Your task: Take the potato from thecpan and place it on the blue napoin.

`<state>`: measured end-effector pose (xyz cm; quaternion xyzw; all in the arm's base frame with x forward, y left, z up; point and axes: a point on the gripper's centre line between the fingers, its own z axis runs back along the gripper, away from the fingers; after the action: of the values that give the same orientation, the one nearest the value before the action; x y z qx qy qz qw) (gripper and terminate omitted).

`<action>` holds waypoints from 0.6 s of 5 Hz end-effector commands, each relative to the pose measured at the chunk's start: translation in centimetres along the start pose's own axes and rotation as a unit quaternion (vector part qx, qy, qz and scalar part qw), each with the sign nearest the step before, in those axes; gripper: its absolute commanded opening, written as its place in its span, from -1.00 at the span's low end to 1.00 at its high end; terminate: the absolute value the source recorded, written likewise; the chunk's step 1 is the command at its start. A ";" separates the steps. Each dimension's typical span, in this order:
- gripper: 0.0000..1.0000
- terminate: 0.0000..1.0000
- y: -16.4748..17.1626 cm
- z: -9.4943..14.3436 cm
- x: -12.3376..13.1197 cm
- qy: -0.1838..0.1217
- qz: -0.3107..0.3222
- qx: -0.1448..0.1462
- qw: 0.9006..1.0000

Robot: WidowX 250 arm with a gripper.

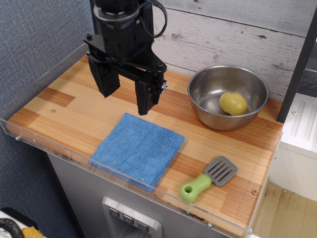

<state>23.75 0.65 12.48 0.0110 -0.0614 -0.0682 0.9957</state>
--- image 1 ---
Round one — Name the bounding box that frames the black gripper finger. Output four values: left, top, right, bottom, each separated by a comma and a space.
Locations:
135, 81, 159, 116
88, 58, 120, 98

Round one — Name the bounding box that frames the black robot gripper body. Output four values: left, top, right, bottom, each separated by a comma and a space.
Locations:
84, 4, 167, 93

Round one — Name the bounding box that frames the yellow potato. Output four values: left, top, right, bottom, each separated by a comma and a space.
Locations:
219, 92, 248, 116

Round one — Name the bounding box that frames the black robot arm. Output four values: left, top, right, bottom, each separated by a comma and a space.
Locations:
84, 0, 167, 116

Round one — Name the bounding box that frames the blue folded rag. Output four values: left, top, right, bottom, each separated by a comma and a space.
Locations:
88, 113, 185, 192

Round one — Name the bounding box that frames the stainless steel bowl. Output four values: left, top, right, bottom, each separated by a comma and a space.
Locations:
188, 65, 269, 131

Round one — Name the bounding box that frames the grey toy fridge cabinet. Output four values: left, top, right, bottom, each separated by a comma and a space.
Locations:
48, 154, 225, 238

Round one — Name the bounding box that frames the silver dispenser button panel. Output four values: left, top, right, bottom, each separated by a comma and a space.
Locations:
102, 196, 163, 238

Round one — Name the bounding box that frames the white toy sink counter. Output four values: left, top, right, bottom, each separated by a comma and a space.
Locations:
268, 93, 317, 201

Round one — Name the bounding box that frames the yellow object at corner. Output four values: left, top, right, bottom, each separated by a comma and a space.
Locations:
22, 227, 45, 238

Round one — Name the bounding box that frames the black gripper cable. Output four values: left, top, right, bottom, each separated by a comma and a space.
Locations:
137, 0, 168, 39

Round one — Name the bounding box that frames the clear acrylic guard rail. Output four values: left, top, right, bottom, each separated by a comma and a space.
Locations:
0, 33, 282, 237

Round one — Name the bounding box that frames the green handled grey spatula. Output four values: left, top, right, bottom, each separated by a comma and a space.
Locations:
179, 156, 238, 203

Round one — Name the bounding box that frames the dark right vertical post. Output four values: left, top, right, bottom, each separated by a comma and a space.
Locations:
276, 9, 317, 123

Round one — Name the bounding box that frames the black braided hose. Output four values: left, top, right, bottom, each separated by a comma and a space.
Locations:
0, 218, 25, 238

